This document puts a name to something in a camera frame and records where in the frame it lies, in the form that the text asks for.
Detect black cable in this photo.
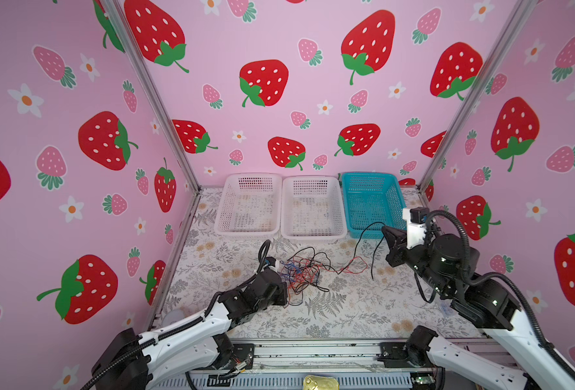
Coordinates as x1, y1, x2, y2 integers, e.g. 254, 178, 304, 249
353, 221, 387, 280

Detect blue cables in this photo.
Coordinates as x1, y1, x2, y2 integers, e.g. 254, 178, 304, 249
277, 260, 318, 289

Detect black cables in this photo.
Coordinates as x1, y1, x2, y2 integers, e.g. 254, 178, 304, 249
274, 245, 340, 307

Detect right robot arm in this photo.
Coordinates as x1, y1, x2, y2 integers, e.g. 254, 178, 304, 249
381, 207, 575, 389

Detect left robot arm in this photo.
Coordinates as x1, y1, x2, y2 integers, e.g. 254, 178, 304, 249
84, 240, 288, 389

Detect teal plastic basket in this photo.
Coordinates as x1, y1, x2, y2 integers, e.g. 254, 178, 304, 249
341, 172, 406, 239

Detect floral table cloth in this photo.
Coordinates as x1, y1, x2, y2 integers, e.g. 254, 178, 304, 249
154, 188, 480, 339

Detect left white plastic basket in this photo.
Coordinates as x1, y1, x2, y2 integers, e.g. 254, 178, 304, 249
214, 173, 283, 239

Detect white plastic basket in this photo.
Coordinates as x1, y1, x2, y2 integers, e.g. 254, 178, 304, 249
214, 173, 283, 239
280, 175, 348, 243

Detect middle white plastic basket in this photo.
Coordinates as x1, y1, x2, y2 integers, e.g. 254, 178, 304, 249
280, 175, 348, 243

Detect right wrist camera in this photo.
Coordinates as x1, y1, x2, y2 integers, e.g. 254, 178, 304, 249
402, 207, 430, 250

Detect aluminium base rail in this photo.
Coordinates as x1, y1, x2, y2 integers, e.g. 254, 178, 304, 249
116, 338, 518, 390

